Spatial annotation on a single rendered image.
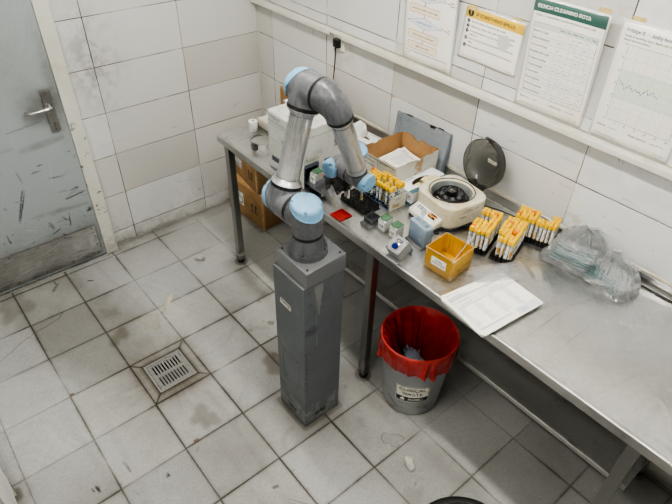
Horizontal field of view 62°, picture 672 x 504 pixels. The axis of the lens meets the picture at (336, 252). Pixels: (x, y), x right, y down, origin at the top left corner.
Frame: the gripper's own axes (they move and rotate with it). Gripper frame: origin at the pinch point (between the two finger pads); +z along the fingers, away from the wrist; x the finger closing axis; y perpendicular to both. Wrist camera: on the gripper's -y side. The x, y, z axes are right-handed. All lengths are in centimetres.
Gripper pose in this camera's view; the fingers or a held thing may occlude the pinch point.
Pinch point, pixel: (328, 189)
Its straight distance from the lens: 252.7
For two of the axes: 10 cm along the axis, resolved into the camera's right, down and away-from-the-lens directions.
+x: 7.7, -3.9, 5.1
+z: -3.4, 4.2, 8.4
